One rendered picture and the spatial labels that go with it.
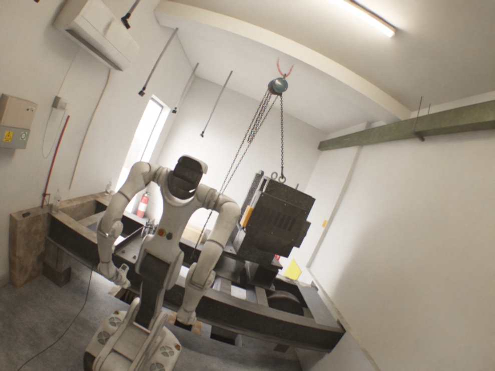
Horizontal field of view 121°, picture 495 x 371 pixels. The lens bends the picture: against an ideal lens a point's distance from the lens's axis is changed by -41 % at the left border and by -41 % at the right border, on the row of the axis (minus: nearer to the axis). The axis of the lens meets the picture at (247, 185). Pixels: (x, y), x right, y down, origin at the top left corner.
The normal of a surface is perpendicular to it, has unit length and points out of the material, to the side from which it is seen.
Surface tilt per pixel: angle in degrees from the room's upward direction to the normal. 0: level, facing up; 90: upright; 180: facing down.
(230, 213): 57
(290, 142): 90
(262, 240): 90
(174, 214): 127
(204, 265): 77
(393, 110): 90
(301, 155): 90
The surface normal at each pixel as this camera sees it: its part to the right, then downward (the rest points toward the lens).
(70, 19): 0.05, 0.08
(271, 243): 0.25, 0.17
